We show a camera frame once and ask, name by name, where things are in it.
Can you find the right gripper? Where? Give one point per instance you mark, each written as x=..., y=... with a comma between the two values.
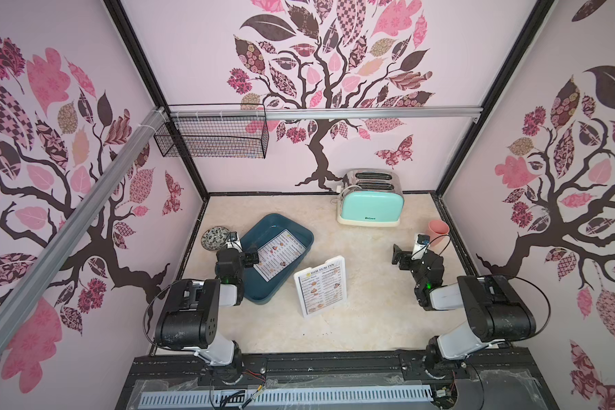
x=406, y=258

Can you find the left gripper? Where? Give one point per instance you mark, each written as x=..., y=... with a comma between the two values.
x=251, y=260

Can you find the new menu sheet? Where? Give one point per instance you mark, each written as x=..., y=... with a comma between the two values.
x=277, y=254

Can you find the clear acrylic menu holder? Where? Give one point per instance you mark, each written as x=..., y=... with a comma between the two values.
x=322, y=287

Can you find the old menu sheet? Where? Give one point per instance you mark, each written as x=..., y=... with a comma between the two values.
x=321, y=286

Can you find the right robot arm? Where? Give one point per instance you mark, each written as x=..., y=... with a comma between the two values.
x=495, y=313

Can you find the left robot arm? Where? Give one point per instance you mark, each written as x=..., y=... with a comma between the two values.
x=188, y=321

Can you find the small patterned bowl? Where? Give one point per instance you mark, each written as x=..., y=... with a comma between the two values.
x=215, y=238

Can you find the pink plastic cup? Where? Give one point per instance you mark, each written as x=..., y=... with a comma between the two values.
x=438, y=231

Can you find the mint green toaster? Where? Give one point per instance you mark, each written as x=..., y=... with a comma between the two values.
x=370, y=198

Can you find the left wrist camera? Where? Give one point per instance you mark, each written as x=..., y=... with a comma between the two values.
x=232, y=241

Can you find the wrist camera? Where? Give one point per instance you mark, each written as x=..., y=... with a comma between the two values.
x=421, y=242
x=232, y=241

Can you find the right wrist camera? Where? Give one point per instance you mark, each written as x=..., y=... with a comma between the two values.
x=421, y=242

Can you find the black wire basket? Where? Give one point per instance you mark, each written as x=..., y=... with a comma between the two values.
x=215, y=131

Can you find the aluminium rail back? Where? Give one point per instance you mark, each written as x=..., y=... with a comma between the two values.
x=377, y=113

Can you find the aluminium rail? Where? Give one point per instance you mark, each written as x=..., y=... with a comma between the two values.
x=377, y=113
x=24, y=297

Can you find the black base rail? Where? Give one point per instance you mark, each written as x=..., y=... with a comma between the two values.
x=498, y=378

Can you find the white slotted cable duct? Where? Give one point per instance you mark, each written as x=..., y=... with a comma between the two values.
x=282, y=398

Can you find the aluminium rail left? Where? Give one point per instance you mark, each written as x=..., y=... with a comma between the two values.
x=24, y=297

